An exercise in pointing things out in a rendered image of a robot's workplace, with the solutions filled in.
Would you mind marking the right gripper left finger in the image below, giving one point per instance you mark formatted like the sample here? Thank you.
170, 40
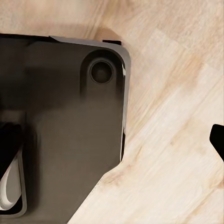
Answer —
11, 139

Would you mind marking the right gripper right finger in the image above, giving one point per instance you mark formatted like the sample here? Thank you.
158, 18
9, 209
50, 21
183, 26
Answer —
217, 139

